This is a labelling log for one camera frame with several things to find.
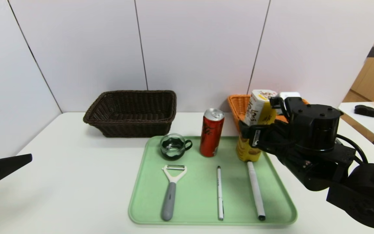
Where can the light green plastic tray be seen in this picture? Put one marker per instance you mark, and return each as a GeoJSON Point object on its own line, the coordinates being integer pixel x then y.
{"type": "Point", "coordinates": [200, 195]}

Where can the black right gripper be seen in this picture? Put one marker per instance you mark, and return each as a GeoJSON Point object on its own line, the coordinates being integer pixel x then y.
{"type": "Point", "coordinates": [255, 137]}

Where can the orange wicker basket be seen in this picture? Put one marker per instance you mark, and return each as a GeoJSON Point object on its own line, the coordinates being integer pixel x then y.
{"type": "Point", "coordinates": [239, 107]}

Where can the red soda can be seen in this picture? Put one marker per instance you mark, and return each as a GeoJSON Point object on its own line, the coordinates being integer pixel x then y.
{"type": "Point", "coordinates": [211, 136]}

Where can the thick white marker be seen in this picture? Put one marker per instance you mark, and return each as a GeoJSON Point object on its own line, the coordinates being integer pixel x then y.
{"type": "Point", "coordinates": [255, 191]}

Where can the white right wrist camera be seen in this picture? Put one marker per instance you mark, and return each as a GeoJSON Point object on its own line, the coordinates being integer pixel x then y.
{"type": "Point", "coordinates": [289, 95]}

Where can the grey sign on cabinet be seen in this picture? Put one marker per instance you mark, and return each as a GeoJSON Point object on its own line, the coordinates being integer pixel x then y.
{"type": "Point", "coordinates": [372, 52]}

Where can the black brush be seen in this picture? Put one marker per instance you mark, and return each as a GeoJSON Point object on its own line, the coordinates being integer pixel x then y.
{"type": "Point", "coordinates": [366, 111]}

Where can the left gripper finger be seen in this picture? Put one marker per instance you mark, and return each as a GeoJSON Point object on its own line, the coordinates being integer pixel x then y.
{"type": "Point", "coordinates": [2, 167]}

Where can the thin white pen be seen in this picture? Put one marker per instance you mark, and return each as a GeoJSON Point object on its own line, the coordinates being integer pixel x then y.
{"type": "Point", "coordinates": [219, 195]}

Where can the tall yellow snack box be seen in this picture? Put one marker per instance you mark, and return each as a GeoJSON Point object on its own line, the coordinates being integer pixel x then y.
{"type": "Point", "coordinates": [258, 110]}

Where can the dark brown wicker basket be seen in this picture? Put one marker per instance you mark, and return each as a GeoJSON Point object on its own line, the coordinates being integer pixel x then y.
{"type": "Point", "coordinates": [131, 130]}

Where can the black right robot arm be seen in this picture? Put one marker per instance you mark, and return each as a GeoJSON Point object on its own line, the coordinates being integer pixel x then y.
{"type": "Point", "coordinates": [317, 126]}

